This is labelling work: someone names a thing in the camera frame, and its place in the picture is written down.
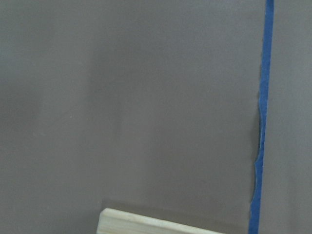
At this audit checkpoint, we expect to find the bamboo cutting board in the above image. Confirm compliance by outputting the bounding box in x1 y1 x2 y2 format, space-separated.
97 208 216 234

